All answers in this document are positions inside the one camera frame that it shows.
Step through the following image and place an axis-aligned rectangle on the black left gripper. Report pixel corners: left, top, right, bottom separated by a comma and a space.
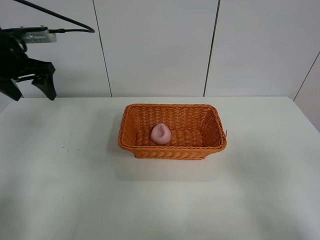
0, 27, 57, 101

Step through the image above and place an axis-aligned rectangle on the pink peach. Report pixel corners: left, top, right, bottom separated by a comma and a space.
150, 123, 172, 145

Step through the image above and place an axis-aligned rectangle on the orange wicker basket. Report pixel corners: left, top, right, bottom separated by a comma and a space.
118, 103, 227, 160

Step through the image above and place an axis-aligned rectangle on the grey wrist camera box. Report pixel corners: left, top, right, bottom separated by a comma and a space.
22, 27, 57, 44

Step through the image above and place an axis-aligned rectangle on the black camera cable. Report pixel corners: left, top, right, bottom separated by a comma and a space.
16, 0, 96, 34

